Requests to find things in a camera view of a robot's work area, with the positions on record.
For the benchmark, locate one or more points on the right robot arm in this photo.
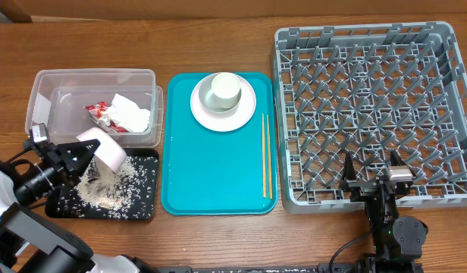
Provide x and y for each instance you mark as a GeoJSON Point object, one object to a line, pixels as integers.
{"type": "Point", "coordinates": [397, 239]}

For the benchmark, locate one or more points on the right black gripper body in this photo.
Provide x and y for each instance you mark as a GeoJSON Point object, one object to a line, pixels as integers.
{"type": "Point", "coordinates": [364, 187]}

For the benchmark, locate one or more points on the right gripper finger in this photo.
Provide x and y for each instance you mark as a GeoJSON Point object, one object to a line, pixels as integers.
{"type": "Point", "coordinates": [395, 159]}
{"type": "Point", "coordinates": [349, 172]}

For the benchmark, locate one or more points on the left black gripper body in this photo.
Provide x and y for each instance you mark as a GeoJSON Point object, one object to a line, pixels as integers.
{"type": "Point", "coordinates": [55, 165]}

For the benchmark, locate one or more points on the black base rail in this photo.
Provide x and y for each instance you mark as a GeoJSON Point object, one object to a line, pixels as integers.
{"type": "Point", "coordinates": [320, 268]}

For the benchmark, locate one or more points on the grey shallow bowl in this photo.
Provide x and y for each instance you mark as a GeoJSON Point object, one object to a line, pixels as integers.
{"type": "Point", "coordinates": [208, 101]}

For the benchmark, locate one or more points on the white napkin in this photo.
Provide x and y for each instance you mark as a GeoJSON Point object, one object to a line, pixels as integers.
{"type": "Point", "coordinates": [123, 116]}

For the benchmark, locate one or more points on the spilled rice pile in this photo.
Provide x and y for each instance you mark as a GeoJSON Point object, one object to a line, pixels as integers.
{"type": "Point", "coordinates": [104, 189]}

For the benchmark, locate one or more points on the clear plastic bin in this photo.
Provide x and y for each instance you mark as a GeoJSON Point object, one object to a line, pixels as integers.
{"type": "Point", "coordinates": [59, 99]}

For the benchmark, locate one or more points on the small white dish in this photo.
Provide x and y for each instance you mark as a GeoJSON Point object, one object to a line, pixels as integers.
{"type": "Point", "coordinates": [109, 152]}

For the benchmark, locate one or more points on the pale green cup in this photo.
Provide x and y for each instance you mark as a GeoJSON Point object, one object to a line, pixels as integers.
{"type": "Point", "coordinates": [226, 90]}

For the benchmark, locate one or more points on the large white plate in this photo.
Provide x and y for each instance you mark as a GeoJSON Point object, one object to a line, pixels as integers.
{"type": "Point", "coordinates": [227, 121]}

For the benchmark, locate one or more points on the red snack wrapper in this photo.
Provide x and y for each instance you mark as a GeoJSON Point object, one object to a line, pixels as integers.
{"type": "Point", "coordinates": [97, 114]}

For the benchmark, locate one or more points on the teal plastic serving tray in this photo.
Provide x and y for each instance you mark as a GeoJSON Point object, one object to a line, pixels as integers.
{"type": "Point", "coordinates": [205, 172]}

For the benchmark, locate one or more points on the grey plastic dishwasher rack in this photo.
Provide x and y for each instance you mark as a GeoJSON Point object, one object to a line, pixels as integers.
{"type": "Point", "coordinates": [370, 90]}

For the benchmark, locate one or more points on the black plastic tray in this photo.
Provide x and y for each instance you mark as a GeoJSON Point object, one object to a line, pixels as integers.
{"type": "Point", "coordinates": [146, 182]}

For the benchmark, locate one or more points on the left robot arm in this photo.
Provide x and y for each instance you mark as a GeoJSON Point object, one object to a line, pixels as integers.
{"type": "Point", "coordinates": [58, 250]}

